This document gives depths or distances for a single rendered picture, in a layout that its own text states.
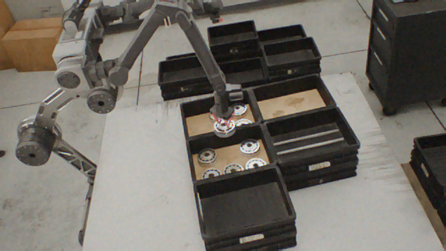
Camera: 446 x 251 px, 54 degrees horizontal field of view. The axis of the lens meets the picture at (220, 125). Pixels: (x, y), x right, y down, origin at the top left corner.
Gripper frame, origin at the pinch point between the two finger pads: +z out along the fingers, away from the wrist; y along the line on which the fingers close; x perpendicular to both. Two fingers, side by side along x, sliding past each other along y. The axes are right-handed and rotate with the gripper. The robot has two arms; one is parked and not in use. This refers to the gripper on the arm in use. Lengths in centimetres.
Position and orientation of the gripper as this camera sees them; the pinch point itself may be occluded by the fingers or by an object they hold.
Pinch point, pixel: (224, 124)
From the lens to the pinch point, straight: 208.7
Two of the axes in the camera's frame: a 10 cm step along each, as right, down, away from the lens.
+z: 0.9, 7.4, 6.6
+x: -5.8, 5.8, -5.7
